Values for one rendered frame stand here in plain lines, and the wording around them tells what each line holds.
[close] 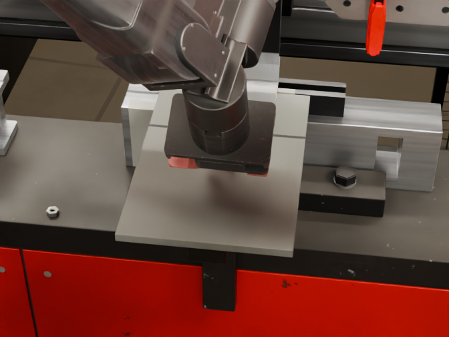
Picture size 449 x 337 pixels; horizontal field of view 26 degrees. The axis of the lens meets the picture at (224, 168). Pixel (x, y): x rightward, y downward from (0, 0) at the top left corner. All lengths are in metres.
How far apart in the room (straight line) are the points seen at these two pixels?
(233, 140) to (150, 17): 0.18
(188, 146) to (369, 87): 2.03
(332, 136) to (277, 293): 0.20
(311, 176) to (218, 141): 0.32
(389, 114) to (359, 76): 1.77
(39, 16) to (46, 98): 1.43
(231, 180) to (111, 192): 0.23
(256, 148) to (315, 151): 0.28
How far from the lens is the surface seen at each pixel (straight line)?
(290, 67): 2.99
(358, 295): 1.20
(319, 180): 1.19
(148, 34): 0.76
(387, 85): 2.95
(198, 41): 0.79
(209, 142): 0.90
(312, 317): 1.23
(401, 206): 1.21
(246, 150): 0.93
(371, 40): 1.05
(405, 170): 1.22
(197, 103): 0.84
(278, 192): 1.03
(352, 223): 1.18
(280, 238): 0.98
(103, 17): 0.75
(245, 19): 0.87
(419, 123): 1.19
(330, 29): 1.41
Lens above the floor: 1.68
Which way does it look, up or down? 40 degrees down
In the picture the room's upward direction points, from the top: straight up
